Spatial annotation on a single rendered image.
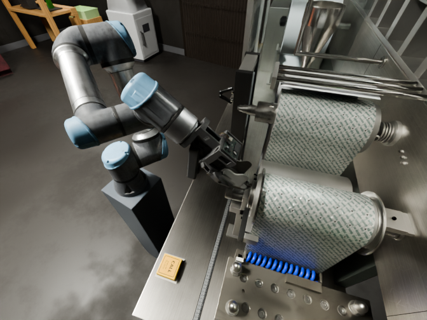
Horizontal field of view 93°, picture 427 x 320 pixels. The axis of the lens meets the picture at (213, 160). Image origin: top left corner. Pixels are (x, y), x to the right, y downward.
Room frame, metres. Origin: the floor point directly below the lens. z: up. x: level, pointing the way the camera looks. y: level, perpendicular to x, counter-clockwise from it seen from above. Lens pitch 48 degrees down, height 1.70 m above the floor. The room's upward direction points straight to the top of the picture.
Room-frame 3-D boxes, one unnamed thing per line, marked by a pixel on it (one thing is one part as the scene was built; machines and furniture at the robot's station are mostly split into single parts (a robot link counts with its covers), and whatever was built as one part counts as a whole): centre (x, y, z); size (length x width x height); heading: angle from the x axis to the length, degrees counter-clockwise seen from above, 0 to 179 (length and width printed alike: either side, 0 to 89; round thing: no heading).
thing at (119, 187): (0.56, 0.40, 0.95); 0.15 x 0.15 x 0.10
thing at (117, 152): (0.57, 0.39, 1.07); 0.13 x 0.12 x 0.14; 121
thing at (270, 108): (0.53, -0.16, 1.33); 0.06 x 0.06 x 0.06; 73
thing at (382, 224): (0.21, -0.36, 1.25); 0.15 x 0.01 x 0.15; 163
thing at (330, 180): (0.36, -0.27, 1.17); 0.26 x 0.12 x 0.12; 73
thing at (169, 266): (0.19, 0.16, 0.91); 0.07 x 0.07 x 0.02; 73
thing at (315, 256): (0.19, -0.21, 1.11); 0.23 x 0.01 x 0.18; 73
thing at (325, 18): (0.94, -0.42, 1.50); 0.14 x 0.14 x 0.06
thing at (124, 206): (0.56, 0.40, 0.45); 0.20 x 0.20 x 0.90; 60
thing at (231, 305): (0.07, -0.05, 1.05); 0.04 x 0.04 x 0.04
